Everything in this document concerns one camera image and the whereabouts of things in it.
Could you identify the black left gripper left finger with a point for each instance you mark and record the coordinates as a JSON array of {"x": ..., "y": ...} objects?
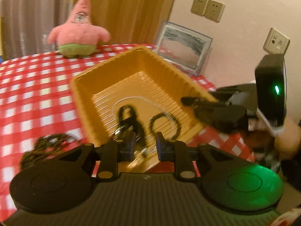
[{"x": 113, "y": 152}]

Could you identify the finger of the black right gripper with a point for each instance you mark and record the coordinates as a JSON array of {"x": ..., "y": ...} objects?
[{"x": 202, "y": 102}]

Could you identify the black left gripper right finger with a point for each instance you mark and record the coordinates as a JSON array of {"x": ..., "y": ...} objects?
[{"x": 180, "y": 154}]

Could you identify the orange plastic tray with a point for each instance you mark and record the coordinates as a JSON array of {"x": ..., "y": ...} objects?
[{"x": 142, "y": 79}]

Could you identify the person's right hand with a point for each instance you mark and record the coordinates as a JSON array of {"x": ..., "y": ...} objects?
[{"x": 286, "y": 144}]

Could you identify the black wristwatch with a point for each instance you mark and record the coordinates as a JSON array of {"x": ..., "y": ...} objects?
[{"x": 128, "y": 121}]

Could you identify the framed sand art picture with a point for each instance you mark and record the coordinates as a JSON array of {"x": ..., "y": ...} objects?
[{"x": 182, "y": 47}]

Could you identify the brown curtain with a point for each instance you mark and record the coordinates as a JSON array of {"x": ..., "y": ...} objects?
[{"x": 131, "y": 21}]

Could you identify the pink starfish plush toy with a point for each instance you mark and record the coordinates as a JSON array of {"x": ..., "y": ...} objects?
[{"x": 78, "y": 37}]

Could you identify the grey curtain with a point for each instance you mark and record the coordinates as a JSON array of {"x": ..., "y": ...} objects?
[{"x": 25, "y": 25}]

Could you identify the white wall data socket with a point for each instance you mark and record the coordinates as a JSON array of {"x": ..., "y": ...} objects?
[{"x": 276, "y": 42}]

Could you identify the gold wall socket right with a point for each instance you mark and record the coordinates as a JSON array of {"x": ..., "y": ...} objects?
[{"x": 214, "y": 10}]

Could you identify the gold wall socket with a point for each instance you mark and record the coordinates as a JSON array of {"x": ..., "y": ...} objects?
[
  {"x": 214, "y": 10},
  {"x": 199, "y": 7}
]

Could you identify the gold wall socket left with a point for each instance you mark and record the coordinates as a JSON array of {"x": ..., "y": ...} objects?
[{"x": 199, "y": 7}]

